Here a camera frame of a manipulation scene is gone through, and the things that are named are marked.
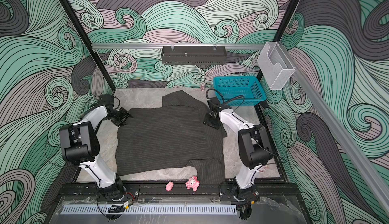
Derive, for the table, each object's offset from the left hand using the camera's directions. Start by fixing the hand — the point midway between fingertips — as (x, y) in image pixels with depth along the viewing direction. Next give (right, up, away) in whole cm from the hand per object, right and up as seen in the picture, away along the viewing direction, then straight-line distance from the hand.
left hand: (131, 116), depth 94 cm
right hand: (+48, -4, -1) cm, 49 cm away
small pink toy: (+27, -33, -21) cm, 47 cm away
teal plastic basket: (+85, +21, +25) cm, 91 cm away
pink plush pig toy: (+39, -31, -21) cm, 54 cm away
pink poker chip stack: (+47, +21, +23) cm, 56 cm away
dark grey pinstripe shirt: (+27, -12, +1) cm, 29 cm away
